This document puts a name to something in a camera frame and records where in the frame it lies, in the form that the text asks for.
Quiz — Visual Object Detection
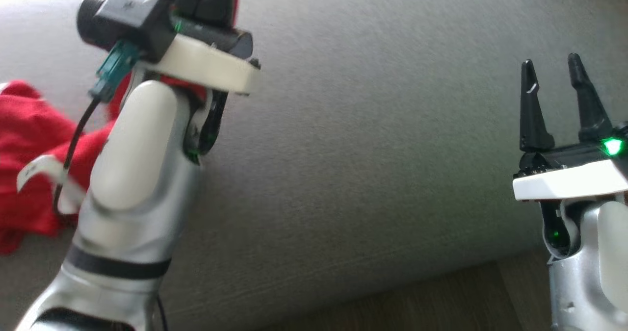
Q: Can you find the white cable tag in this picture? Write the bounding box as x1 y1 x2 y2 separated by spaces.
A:
16 154 85 215

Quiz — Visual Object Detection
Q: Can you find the red white basketball jersey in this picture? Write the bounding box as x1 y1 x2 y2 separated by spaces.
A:
0 79 129 256

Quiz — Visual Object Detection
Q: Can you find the black cable with teal plug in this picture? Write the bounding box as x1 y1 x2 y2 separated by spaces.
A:
52 41 149 217

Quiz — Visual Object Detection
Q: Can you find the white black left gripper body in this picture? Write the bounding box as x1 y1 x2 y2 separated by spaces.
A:
135 20 262 97

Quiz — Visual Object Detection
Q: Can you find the grey fabric sofa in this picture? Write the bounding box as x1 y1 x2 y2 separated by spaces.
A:
0 0 628 331

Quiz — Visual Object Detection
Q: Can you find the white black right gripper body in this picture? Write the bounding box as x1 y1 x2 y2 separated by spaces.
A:
512 123 628 203

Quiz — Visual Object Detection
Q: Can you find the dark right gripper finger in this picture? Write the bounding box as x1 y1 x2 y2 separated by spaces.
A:
519 59 556 152
568 52 614 144

